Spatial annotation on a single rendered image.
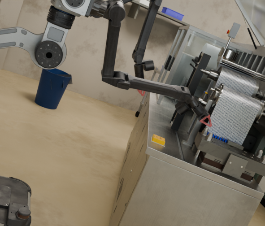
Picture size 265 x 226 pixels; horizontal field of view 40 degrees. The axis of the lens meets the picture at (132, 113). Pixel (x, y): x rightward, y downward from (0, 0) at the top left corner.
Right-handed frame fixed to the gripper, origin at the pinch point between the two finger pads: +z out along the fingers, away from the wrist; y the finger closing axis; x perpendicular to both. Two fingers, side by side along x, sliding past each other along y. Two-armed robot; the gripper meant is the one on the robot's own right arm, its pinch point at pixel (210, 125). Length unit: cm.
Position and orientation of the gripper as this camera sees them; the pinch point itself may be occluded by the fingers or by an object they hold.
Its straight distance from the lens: 216.1
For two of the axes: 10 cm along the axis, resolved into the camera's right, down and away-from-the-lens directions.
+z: 6.2, 7.7, 1.5
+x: 7.9, -5.9, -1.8
